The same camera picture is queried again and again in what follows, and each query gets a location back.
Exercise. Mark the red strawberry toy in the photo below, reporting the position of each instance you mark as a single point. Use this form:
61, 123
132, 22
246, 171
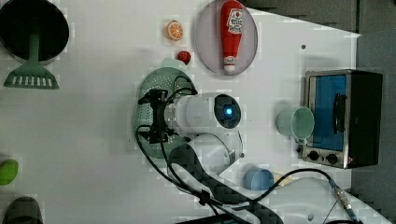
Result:
184, 56

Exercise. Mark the peeled banana toy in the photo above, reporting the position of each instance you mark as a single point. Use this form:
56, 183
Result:
283, 181

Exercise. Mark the orange slice toy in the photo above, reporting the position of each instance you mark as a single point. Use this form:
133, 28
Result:
174, 31

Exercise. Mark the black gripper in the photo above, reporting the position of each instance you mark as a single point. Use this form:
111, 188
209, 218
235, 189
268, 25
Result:
158, 130

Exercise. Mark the green slotted spatula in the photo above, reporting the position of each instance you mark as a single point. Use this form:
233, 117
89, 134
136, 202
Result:
32, 74

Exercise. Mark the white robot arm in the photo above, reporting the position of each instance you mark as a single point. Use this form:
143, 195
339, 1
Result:
191, 139

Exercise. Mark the black pot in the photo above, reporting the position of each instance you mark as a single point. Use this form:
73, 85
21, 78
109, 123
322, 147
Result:
21, 18

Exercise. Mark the light green mug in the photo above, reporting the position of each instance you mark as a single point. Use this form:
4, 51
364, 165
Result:
296, 122

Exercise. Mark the black toaster oven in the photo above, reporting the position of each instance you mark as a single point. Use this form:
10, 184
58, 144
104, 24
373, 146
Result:
347, 110

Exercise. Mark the red ketchup bottle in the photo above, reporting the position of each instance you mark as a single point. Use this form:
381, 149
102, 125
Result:
231, 29

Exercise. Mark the blue cup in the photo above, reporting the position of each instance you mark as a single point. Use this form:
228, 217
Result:
258, 179

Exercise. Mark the dark object at edge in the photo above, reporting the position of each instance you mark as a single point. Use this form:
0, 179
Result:
24, 210

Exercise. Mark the grey round plate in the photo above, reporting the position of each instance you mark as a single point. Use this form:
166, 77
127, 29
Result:
209, 45

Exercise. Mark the lime green toy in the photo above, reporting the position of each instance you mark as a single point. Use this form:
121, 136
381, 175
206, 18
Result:
8, 172

